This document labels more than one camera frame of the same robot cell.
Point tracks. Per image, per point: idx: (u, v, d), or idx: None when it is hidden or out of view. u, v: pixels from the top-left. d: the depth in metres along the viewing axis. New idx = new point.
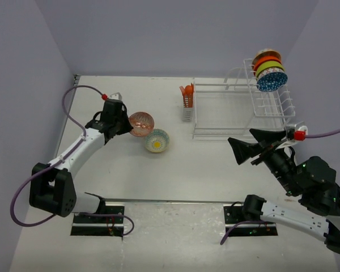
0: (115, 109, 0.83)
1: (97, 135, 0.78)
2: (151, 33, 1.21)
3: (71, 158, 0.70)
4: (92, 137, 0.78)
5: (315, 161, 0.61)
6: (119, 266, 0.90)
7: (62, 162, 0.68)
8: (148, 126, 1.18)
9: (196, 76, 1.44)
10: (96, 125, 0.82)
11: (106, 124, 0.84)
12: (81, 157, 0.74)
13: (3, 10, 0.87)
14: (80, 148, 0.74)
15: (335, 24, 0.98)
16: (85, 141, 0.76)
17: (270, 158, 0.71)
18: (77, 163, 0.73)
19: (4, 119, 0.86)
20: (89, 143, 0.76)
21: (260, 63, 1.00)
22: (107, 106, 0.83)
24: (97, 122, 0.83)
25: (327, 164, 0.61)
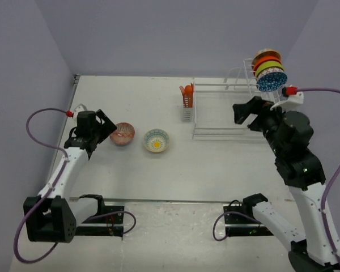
0: (89, 119, 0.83)
1: (79, 152, 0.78)
2: (151, 33, 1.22)
3: (61, 183, 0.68)
4: (74, 156, 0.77)
5: (297, 114, 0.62)
6: (119, 266, 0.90)
7: (52, 190, 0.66)
8: (130, 134, 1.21)
9: (196, 76, 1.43)
10: (75, 142, 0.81)
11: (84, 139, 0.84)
12: (70, 178, 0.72)
13: (4, 11, 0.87)
14: (66, 170, 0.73)
15: (335, 24, 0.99)
16: (69, 161, 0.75)
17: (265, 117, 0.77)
18: (69, 186, 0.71)
19: (4, 118, 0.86)
20: (73, 162, 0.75)
21: (260, 64, 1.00)
22: (81, 119, 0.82)
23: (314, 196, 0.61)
24: (74, 140, 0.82)
25: (307, 122, 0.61)
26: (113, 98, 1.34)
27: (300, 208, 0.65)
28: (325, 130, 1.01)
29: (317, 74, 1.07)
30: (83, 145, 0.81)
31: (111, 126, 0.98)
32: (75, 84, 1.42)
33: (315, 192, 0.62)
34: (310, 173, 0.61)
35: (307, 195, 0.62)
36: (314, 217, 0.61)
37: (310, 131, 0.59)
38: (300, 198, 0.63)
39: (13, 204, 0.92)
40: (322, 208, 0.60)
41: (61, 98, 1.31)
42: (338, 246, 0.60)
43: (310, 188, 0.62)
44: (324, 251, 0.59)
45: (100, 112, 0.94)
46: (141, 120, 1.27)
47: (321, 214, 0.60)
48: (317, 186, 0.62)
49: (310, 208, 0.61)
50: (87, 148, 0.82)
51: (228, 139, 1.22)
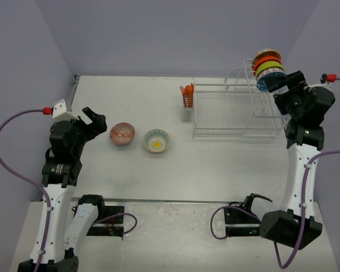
0: (66, 141, 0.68)
1: (62, 194, 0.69)
2: (151, 33, 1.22)
3: (51, 242, 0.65)
4: (58, 200, 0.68)
5: (327, 91, 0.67)
6: (119, 266, 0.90)
7: (43, 253, 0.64)
8: (130, 134, 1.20)
9: (196, 76, 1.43)
10: (56, 173, 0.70)
11: (65, 165, 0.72)
12: (59, 227, 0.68)
13: (3, 10, 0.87)
14: (53, 221, 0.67)
15: (335, 24, 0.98)
16: (53, 208, 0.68)
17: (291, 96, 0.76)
18: (60, 233, 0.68)
19: (4, 118, 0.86)
20: (59, 208, 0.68)
21: (260, 64, 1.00)
22: (57, 143, 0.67)
23: (304, 154, 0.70)
24: (53, 170, 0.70)
25: (332, 100, 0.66)
26: (113, 98, 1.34)
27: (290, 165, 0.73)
28: (324, 130, 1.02)
29: (316, 74, 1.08)
30: (64, 181, 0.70)
31: (99, 126, 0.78)
32: (75, 84, 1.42)
33: (306, 151, 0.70)
34: (311, 139, 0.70)
35: (298, 151, 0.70)
36: (297, 170, 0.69)
37: (327, 106, 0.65)
38: (292, 152, 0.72)
39: (13, 204, 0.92)
40: (308, 164, 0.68)
41: (61, 98, 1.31)
42: (308, 205, 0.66)
43: (304, 146, 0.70)
44: (293, 200, 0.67)
45: (87, 110, 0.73)
46: (141, 120, 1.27)
47: (305, 169, 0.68)
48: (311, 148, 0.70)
49: (297, 160, 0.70)
50: (70, 177, 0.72)
51: (228, 139, 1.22)
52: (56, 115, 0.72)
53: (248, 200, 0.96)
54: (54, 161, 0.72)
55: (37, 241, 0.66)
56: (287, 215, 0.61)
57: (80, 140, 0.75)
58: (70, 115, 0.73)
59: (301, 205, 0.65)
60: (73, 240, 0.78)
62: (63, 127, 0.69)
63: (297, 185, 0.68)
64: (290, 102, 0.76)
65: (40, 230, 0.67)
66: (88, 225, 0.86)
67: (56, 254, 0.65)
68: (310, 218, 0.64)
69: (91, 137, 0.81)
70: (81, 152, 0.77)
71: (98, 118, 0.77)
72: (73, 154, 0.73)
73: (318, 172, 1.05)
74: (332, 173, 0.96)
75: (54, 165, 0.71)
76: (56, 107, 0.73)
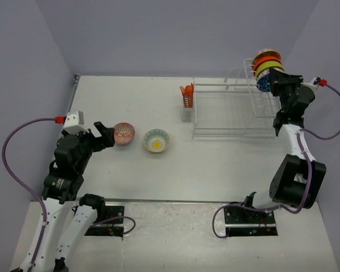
0: (70, 157, 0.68)
1: (59, 209, 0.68)
2: (149, 34, 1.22)
3: (41, 257, 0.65)
4: (54, 215, 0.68)
5: (310, 90, 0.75)
6: (119, 266, 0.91)
7: (33, 266, 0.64)
8: (130, 134, 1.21)
9: (196, 76, 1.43)
10: (56, 187, 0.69)
11: (67, 180, 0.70)
12: (52, 242, 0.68)
13: (3, 12, 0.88)
14: (46, 236, 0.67)
15: (335, 24, 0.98)
16: (48, 224, 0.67)
17: (283, 86, 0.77)
18: (53, 248, 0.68)
19: (4, 118, 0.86)
20: (54, 223, 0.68)
21: (260, 64, 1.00)
22: (60, 157, 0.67)
23: (292, 128, 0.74)
24: (54, 184, 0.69)
25: (313, 97, 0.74)
26: (113, 98, 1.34)
27: (282, 137, 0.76)
28: (324, 130, 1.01)
29: (315, 74, 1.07)
30: (63, 197, 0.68)
31: (107, 141, 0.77)
32: (75, 84, 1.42)
33: (294, 127, 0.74)
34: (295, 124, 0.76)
35: (288, 126, 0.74)
36: (290, 135, 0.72)
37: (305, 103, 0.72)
38: (281, 132, 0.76)
39: (13, 204, 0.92)
40: (298, 130, 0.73)
41: (61, 98, 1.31)
42: (308, 152, 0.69)
43: (290, 124, 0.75)
44: (294, 151, 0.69)
45: (99, 124, 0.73)
46: (141, 120, 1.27)
47: (296, 135, 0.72)
48: (296, 126, 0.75)
49: (287, 132, 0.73)
50: (69, 193, 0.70)
51: (228, 139, 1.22)
52: (67, 126, 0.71)
53: (247, 199, 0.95)
54: (56, 173, 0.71)
55: (29, 252, 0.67)
56: (294, 157, 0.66)
57: (85, 155, 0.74)
58: (81, 128, 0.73)
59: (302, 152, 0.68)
60: (67, 249, 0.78)
62: (68, 143, 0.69)
63: (294, 141, 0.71)
64: (284, 92, 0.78)
65: (34, 241, 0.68)
66: (84, 229, 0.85)
67: (45, 268, 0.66)
68: (313, 161, 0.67)
69: (98, 150, 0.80)
70: (85, 166, 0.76)
71: (108, 132, 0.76)
72: (77, 169, 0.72)
73: None
74: (331, 174, 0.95)
75: (55, 179, 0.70)
76: (69, 118, 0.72)
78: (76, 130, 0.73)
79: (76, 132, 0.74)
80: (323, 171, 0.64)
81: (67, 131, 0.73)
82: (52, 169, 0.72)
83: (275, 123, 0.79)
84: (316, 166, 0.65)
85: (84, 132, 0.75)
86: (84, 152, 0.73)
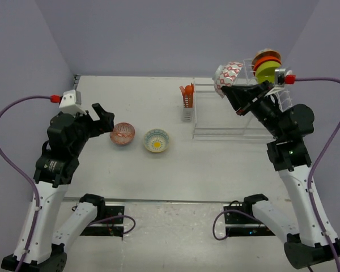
0: (65, 137, 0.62)
1: (52, 193, 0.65)
2: (149, 33, 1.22)
3: (35, 243, 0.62)
4: (47, 199, 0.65)
5: (305, 110, 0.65)
6: (119, 266, 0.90)
7: (26, 253, 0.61)
8: (130, 134, 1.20)
9: (196, 76, 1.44)
10: (48, 170, 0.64)
11: (60, 162, 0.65)
12: (46, 228, 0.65)
13: (4, 11, 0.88)
14: (39, 222, 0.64)
15: (335, 23, 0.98)
16: (41, 209, 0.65)
17: (259, 106, 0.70)
18: (47, 237, 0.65)
19: (3, 117, 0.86)
20: (47, 208, 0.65)
21: (260, 64, 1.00)
22: (55, 137, 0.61)
23: (298, 181, 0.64)
24: (46, 166, 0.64)
25: (310, 112, 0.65)
26: (113, 98, 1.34)
27: (291, 196, 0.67)
28: (324, 130, 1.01)
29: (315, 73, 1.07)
30: (56, 181, 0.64)
31: (105, 126, 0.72)
32: (75, 85, 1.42)
33: (301, 173, 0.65)
34: (296, 161, 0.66)
35: (294, 176, 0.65)
36: (302, 198, 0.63)
37: (312, 130, 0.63)
38: (287, 181, 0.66)
39: (14, 203, 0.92)
40: (310, 188, 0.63)
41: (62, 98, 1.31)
42: (328, 227, 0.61)
43: (297, 170, 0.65)
44: (314, 231, 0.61)
45: (97, 107, 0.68)
46: (141, 120, 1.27)
47: (308, 194, 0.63)
48: (305, 171, 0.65)
49: (298, 189, 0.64)
50: (63, 176, 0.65)
51: (228, 139, 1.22)
52: (64, 106, 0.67)
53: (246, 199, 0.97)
54: (50, 157, 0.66)
55: (22, 238, 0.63)
56: (317, 249, 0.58)
57: (81, 137, 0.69)
58: (79, 109, 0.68)
59: (323, 234, 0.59)
60: (66, 236, 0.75)
62: (65, 120, 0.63)
63: (309, 213, 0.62)
64: (261, 112, 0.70)
65: (26, 227, 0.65)
66: (86, 221, 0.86)
67: (41, 254, 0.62)
68: (336, 240, 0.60)
69: (94, 135, 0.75)
70: (80, 151, 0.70)
71: (106, 117, 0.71)
72: (72, 151, 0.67)
73: (318, 171, 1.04)
74: (332, 174, 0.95)
75: (47, 161, 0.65)
76: (66, 97, 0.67)
78: (73, 111, 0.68)
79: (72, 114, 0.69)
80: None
81: (62, 111, 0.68)
82: (46, 152, 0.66)
83: (272, 161, 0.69)
84: None
85: (81, 114, 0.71)
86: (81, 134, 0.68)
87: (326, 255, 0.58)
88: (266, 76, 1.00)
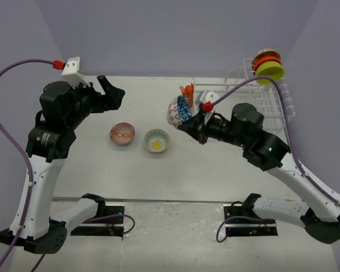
0: (59, 106, 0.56)
1: (46, 168, 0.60)
2: (149, 33, 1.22)
3: (32, 220, 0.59)
4: (41, 174, 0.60)
5: (244, 106, 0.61)
6: (119, 266, 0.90)
7: (22, 229, 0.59)
8: (130, 134, 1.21)
9: (197, 76, 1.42)
10: (41, 143, 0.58)
11: (54, 134, 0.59)
12: (42, 204, 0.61)
13: (4, 11, 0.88)
14: (34, 198, 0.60)
15: (335, 23, 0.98)
16: (35, 184, 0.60)
17: (209, 129, 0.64)
18: (43, 212, 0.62)
19: (3, 117, 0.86)
20: (42, 183, 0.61)
21: (260, 64, 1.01)
22: (47, 106, 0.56)
23: (292, 171, 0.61)
24: (38, 139, 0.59)
25: (251, 106, 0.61)
26: None
27: (290, 187, 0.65)
28: (324, 129, 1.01)
29: (315, 73, 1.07)
30: (50, 154, 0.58)
31: (110, 102, 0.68)
32: None
33: (288, 162, 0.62)
34: (276, 155, 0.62)
35: (287, 169, 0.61)
36: (302, 183, 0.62)
37: (262, 115, 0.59)
38: (281, 176, 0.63)
39: (13, 203, 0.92)
40: (304, 171, 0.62)
41: None
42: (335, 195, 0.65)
43: (285, 162, 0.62)
44: (329, 207, 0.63)
45: (103, 79, 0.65)
46: (141, 120, 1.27)
47: (305, 178, 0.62)
48: (290, 159, 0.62)
49: (295, 178, 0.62)
50: (58, 150, 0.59)
51: None
52: (66, 73, 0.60)
53: (246, 205, 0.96)
54: (43, 130, 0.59)
55: (17, 213, 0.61)
56: None
57: (79, 110, 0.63)
58: (81, 79, 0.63)
59: (339, 205, 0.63)
60: (64, 216, 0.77)
62: (59, 89, 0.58)
63: (317, 194, 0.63)
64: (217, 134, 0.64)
65: (21, 202, 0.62)
66: (87, 212, 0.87)
67: (37, 230, 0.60)
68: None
69: (97, 111, 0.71)
70: (76, 124, 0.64)
71: (112, 92, 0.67)
72: (67, 123, 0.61)
73: (318, 171, 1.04)
74: (331, 174, 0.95)
75: (39, 134, 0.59)
76: (68, 64, 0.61)
78: (75, 80, 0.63)
79: (75, 84, 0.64)
80: None
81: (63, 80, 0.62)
82: (39, 125, 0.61)
83: (264, 168, 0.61)
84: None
85: (84, 85, 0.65)
86: (79, 105, 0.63)
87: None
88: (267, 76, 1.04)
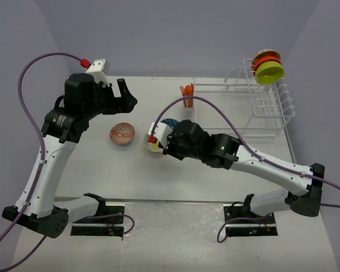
0: (80, 93, 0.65)
1: (58, 148, 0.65)
2: (150, 33, 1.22)
3: (37, 197, 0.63)
4: (52, 154, 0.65)
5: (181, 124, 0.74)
6: (119, 266, 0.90)
7: (28, 205, 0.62)
8: (130, 134, 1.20)
9: (196, 76, 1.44)
10: (56, 124, 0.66)
11: (69, 118, 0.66)
12: (50, 183, 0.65)
13: (4, 12, 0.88)
14: (43, 175, 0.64)
15: (335, 23, 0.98)
16: (46, 163, 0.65)
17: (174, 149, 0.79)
18: (50, 192, 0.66)
19: (3, 118, 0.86)
20: (52, 163, 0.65)
21: (260, 64, 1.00)
22: (69, 89, 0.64)
23: (248, 160, 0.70)
24: (54, 120, 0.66)
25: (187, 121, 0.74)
26: None
27: (258, 174, 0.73)
28: (324, 130, 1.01)
29: (315, 73, 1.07)
30: (63, 136, 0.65)
31: (124, 105, 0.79)
32: None
33: (243, 154, 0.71)
34: (230, 151, 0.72)
35: (243, 160, 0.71)
36: (263, 166, 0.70)
37: (197, 124, 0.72)
38: (241, 168, 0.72)
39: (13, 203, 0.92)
40: (260, 156, 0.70)
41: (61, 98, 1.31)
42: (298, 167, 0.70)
43: (241, 155, 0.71)
44: (294, 181, 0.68)
45: (121, 82, 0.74)
46: (141, 120, 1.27)
47: (263, 162, 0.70)
48: (244, 150, 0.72)
49: (254, 166, 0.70)
50: (70, 132, 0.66)
51: None
52: (91, 71, 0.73)
53: (246, 209, 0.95)
54: (60, 113, 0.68)
55: (25, 190, 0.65)
56: (310, 190, 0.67)
57: (95, 103, 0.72)
58: (102, 77, 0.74)
59: (304, 176, 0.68)
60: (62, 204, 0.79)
62: (83, 77, 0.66)
63: (278, 171, 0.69)
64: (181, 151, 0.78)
65: (30, 179, 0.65)
66: (88, 209, 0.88)
67: (42, 209, 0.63)
68: (311, 168, 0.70)
69: (110, 111, 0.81)
70: (92, 115, 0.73)
71: (126, 96, 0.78)
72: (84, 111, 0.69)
73: None
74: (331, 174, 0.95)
75: (56, 115, 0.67)
76: (94, 64, 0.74)
78: (97, 79, 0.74)
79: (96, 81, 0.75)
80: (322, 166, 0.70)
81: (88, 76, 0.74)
82: (58, 109, 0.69)
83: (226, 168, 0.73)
84: (318, 171, 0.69)
85: (104, 84, 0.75)
86: (97, 100, 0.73)
87: (317, 188, 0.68)
88: (266, 76, 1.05)
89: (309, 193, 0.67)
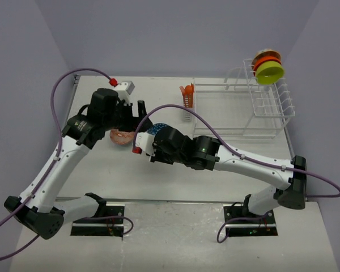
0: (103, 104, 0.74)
1: (74, 149, 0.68)
2: (149, 33, 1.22)
3: (42, 191, 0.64)
4: (67, 153, 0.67)
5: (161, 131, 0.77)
6: (119, 266, 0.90)
7: (31, 198, 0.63)
8: (130, 134, 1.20)
9: (196, 76, 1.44)
10: (77, 128, 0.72)
11: (90, 124, 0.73)
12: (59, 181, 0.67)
13: (4, 12, 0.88)
14: (53, 172, 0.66)
15: (335, 23, 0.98)
16: (59, 160, 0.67)
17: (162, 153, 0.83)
18: (56, 190, 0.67)
19: (4, 118, 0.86)
20: (65, 162, 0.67)
21: (260, 64, 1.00)
22: (96, 101, 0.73)
23: (229, 160, 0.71)
24: (76, 124, 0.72)
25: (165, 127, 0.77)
26: None
27: (242, 172, 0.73)
28: (324, 130, 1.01)
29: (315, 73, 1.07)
30: (81, 137, 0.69)
31: None
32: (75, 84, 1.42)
33: (224, 154, 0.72)
34: (211, 152, 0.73)
35: (225, 160, 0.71)
36: (244, 164, 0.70)
37: (175, 130, 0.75)
38: (225, 168, 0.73)
39: None
40: (240, 154, 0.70)
41: (61, 98, 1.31)
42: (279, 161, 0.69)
43: (222, 156, 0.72)
44: (276, 175, 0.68)
45: (141, 104, 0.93)
46: None
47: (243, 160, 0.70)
48: (225, 151, 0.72)
49: (236, 164, 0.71)
50: (88, 137, 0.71)
51: (227, 139, 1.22)
52: (118, 89, 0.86)
53: (246, 211, 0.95)
54: (82, 119, 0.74)
55: (33, 183, 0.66)
56: (293, 182, 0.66)
57: (113, 117, 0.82)
58: (126, 95, 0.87)
59: (284, 170, 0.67)
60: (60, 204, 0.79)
62: (109, 93, 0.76)
63: (259, 168, 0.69)
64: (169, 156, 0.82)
65: (40, 174, 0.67)
66: (88, 209, 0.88)
67: (43, 204, 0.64)
68: (293, 161, 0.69)
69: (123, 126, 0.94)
70: (108, 127, 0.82)
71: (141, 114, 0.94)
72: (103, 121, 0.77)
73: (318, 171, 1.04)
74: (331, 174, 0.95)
75: (78, 121, 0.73)
76: (121, 84, 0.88)
78: (122, 96, 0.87)
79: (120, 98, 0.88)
80: (304, 158, 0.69)
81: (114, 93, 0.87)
82: (79, 115, 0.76)
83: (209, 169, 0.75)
84: (298, 164, 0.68)
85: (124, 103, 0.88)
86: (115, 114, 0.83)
87: (300, 181, 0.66)
88: (266, 75, 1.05)
89: (292, 186, 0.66)
